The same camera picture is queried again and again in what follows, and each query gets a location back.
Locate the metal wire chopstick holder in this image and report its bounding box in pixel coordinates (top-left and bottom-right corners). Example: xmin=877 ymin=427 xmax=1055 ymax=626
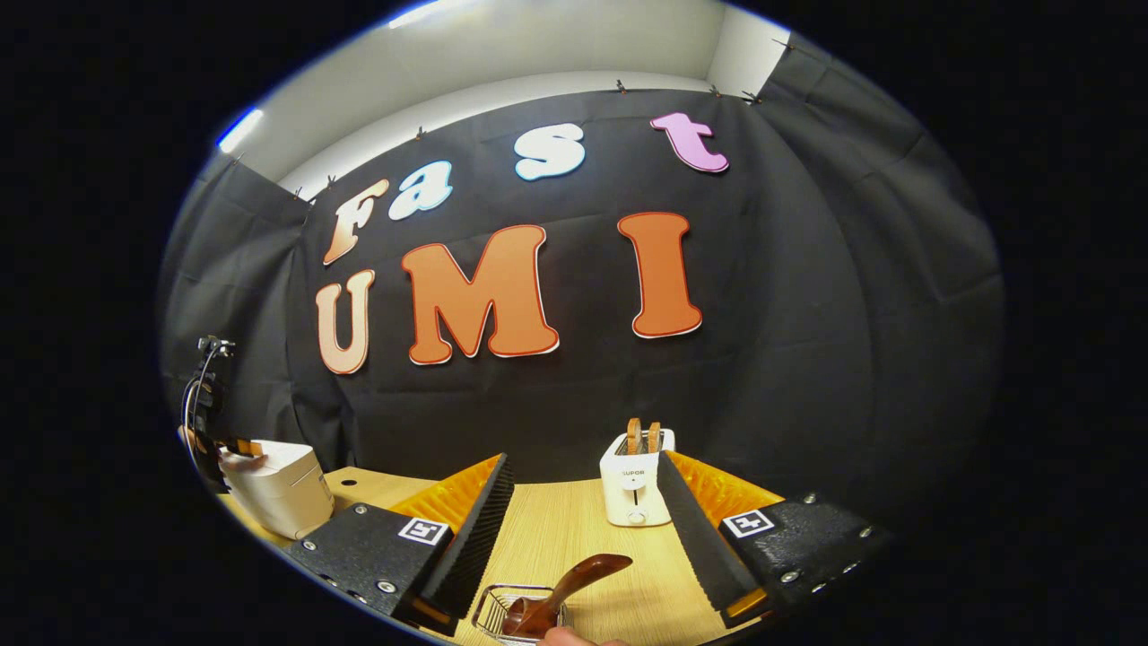
xmin=471 ymin=583 xmax=575 ymax=645

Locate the white rice cooker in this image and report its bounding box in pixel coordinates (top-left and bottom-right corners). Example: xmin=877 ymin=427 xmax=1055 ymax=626
xmin=218 ymin=440 xmax=335 ymax=541

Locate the ceiling light strip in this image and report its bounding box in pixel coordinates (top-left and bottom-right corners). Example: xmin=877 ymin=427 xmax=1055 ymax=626
xmin=218 ymin=108 xmax=266 ymax=154

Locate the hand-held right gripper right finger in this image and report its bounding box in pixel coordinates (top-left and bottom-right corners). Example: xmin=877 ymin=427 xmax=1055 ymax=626
xmin=657 ymin=449 xmax=893 ymax=629

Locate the brown wooden spoon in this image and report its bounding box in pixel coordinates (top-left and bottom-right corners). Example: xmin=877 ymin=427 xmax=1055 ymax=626
xmin=500 ymin=554 xmax=634 ymax=640

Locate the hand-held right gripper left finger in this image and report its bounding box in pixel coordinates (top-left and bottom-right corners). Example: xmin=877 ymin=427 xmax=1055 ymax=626
xmin=287 ymin=451 xmax=517 ymax=638

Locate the white toaster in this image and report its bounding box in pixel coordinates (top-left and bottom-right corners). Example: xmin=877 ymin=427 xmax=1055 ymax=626
xmin=599 ymin=428 xmax=675 ymax=528

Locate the black backdrop cloth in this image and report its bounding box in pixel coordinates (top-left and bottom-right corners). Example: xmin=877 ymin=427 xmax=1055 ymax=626
xmin=157 ymin=36 xmax=1005 ymax=530

